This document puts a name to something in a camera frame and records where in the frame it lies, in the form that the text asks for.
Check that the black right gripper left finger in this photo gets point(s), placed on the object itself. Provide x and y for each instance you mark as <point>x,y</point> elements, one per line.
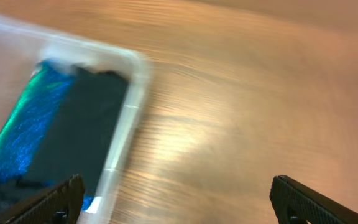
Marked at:
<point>27,201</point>

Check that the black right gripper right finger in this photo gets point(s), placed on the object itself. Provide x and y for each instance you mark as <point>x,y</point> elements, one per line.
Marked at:
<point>294,202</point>

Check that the black cloth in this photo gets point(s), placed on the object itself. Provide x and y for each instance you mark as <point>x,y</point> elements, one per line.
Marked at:
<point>79,137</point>

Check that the blue green sequin garment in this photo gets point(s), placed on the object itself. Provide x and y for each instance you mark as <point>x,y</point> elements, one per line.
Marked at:
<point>26,126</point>

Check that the clear plastic storage bin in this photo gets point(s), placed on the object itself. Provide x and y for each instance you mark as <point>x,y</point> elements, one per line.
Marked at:
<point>23,44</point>

